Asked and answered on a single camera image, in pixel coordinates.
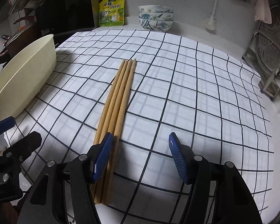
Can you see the stainless steel rack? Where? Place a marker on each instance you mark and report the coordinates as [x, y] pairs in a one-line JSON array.
[[270, 87]]

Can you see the white hanging brush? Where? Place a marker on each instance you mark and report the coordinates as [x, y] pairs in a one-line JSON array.
[[210, 23]]

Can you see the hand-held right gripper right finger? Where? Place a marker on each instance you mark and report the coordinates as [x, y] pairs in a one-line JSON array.
[[178, 158]]

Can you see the yellow seasoning pouch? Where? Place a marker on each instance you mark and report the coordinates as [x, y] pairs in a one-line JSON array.
[[112, 11]]

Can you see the dark cooking pot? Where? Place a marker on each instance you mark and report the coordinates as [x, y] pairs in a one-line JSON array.
[[21, 42]]

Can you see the cream plastic basin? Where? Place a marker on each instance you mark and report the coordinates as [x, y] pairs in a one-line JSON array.
[[21, 79]]

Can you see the white checkered cloth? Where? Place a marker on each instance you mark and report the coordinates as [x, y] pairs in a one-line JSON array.
[[189, 98]]

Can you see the pink cloth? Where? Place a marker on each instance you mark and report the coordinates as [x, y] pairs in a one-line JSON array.
[[262, 7]]

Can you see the floral ceramic bowl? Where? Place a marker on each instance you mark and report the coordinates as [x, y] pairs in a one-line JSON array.
[[156, 17], [155, 9], [156, 25]]

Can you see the wooden chopstick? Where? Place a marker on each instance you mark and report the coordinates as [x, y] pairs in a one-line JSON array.
[[125, 102], [120, 102], [114, 102], [109, 102]]

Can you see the black glass range hood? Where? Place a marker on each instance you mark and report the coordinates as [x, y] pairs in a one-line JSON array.
[[67, 9]]

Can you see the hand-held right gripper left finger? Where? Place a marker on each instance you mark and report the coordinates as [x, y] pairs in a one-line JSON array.
[[102, 158]]

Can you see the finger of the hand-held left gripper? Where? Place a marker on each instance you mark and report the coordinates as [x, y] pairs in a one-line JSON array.
[[3, 124], [25, 144]]

